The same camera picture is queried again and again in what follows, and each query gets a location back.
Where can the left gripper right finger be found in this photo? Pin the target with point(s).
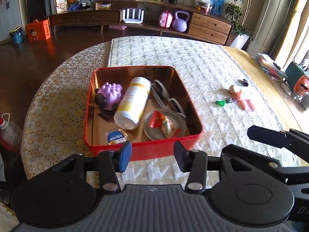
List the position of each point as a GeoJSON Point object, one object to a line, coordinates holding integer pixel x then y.
{"type": "Point", "coordinates": [195, 162]}

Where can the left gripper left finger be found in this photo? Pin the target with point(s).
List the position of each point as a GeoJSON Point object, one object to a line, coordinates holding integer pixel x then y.
{"type": "Point", "coordinates": [110, 162]}

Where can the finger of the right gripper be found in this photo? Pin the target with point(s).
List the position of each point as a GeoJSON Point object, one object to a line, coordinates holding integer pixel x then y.
{"type": "Point", "coordinates": [293, 140]}
{"type": "Point", "coordinates": [270, 166]}

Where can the round metal tin lid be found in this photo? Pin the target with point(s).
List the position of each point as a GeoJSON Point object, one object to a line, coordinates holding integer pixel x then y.
{"type": "Point", "coordinates": [156, 133]}

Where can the white yellow bottle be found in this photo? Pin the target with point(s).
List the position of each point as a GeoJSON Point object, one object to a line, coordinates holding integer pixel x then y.
{"type": "Point", "coordinates": [132, 105]}

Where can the pink comb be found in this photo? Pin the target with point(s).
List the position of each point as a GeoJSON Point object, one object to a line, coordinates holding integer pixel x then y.
{"type": "Point", "coordinates": [246, 105]}

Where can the green small toy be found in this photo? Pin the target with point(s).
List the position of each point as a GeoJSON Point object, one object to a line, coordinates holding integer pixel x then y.
{"type": "Point", "coordinates": [221, 103]}

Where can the metal nail clipper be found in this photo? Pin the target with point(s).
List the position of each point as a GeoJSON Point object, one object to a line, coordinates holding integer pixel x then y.
{"type": "Point", "coordinates": [231, 100]}

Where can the purple sheep toy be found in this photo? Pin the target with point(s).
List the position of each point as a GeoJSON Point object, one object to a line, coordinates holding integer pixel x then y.
{"type": "Point", "coordinates": [108, 97]}

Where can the orange pink small stick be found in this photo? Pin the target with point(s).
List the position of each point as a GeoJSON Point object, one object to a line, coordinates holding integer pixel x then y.
{"type": "Point", "coordinates": [239, 95]}

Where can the beige garlic shaped toy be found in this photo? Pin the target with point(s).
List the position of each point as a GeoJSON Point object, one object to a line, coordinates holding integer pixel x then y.
{"type": "Point", "coordinates": [234, 90]}

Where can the white frame sunglasses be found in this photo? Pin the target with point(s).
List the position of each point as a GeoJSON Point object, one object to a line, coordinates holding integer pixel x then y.
{"type": "Point", "coordinates": [163, 98]}

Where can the dark lipstick tube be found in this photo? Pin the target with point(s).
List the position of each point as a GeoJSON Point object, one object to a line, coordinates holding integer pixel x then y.
{"type": "Point", "coordinates": [243, 82]}

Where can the yellow table runner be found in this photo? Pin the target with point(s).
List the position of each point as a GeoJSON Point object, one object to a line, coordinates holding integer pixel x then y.
{"type": "Point", "coordinates": [290, 112]}

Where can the quilted cream table mat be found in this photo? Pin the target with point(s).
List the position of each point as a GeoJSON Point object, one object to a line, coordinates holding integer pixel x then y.
{"type": "Point", "coordinates": [207, 71]}

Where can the green orange tissue box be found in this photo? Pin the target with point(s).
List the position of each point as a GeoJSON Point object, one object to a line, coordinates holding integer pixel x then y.
{"type": "Point", "coordinates": [297, 78]}

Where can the lace tablecloth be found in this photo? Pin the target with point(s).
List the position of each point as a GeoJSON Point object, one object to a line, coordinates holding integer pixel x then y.
{"type": "Point", "coordinates": [54, 123]}

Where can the stack of books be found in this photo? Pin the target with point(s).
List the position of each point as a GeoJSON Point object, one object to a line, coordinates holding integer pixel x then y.
{"type": "Point", "coordinates": [268, 66]}

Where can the plastic water bottle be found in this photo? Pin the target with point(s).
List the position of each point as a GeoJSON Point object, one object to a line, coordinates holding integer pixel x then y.
{"type": "Point", "coordinates": [11, 133]}

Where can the white standing air conditioner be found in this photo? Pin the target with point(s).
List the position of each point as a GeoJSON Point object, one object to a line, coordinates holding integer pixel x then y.
{"type": "Point", "coordinates": [270, 26]}

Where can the purple kettlebell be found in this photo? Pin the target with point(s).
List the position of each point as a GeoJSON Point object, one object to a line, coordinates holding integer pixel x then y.
{"type": "Point", "coordinates": [179, 24]}

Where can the wooden tv cabinet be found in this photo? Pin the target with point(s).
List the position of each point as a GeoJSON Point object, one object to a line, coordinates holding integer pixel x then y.
{"type": "Point", "coordinates": [205, 27]}

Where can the white wifi router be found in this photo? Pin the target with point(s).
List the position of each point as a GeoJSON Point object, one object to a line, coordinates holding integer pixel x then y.
{"type": "Point", "coordinates": [133, 16]}

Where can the pink toy case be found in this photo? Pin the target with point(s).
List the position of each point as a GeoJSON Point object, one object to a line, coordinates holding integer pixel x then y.
{"type": "Point", "coordinates": [165, 19]}

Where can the orange gift box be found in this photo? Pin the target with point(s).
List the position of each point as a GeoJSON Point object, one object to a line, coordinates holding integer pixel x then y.
{"type": "Point", "coordinates": [38, 30]}

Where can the blue box on cabinet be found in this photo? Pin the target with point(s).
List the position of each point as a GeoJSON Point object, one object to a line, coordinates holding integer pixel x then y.
{"type": "Point", "coordinates": [217, 8]}

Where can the blue trash bin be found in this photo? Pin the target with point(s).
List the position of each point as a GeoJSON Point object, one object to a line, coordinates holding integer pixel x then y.
{"type": "Point", "coordinates": [17, 35]}

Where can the potted green tree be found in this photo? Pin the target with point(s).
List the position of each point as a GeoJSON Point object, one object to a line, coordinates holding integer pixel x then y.
{"type": "Point", "coordinates": [237, 12]}

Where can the bag of fruit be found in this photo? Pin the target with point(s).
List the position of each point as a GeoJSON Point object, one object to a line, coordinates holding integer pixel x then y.
{"type": "Point", "coordinates": [204, 6]}

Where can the snack box with cartoon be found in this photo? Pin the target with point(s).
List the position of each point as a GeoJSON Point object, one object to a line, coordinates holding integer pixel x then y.
{"type": "Point", "coordinates": [61, 6]}

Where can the black cabinet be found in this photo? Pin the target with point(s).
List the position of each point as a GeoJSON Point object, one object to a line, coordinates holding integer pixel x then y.
{"type": "Point", "coordinates": [38, 9]}

